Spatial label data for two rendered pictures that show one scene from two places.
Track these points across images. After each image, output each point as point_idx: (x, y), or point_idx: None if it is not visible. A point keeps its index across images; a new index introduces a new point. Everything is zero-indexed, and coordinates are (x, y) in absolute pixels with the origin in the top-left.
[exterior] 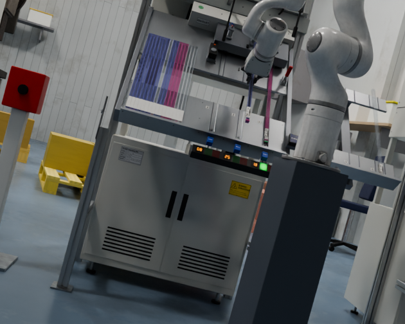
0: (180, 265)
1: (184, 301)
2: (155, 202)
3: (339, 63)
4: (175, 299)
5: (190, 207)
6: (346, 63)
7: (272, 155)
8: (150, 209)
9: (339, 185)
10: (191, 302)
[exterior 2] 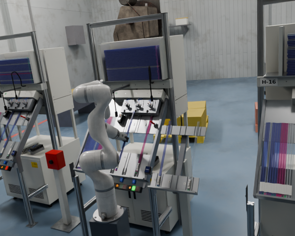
0: (142, 218)
1: (147, 235)
2: (123, 192)
3: (93, 170)
4: (142, 235)
5: (137, 192)
6: (97, 168)
7: (139, 180)
8: (121, 195)
9: (114, 229)
10: (151, 235)
